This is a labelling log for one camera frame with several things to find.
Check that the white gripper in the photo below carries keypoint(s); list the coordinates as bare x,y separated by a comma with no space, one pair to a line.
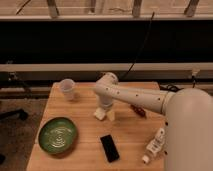
106,103

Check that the red chili pepper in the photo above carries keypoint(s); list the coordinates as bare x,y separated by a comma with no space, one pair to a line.
139,111

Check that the white sponge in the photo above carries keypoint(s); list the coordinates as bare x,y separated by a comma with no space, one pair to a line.
100,117

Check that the white ceramic cup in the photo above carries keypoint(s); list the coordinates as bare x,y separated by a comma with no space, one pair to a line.
67,86

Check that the black chair base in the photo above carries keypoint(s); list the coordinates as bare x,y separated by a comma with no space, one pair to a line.
22,115

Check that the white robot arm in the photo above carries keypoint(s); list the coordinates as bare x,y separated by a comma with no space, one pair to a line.
188,120

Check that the black rectangular phone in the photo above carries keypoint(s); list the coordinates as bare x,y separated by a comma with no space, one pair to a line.
109,148

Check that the white labelled bottle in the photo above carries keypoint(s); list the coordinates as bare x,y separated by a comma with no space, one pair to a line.
154,147

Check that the green ceramic plate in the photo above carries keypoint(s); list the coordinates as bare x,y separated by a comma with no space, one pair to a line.
57,135

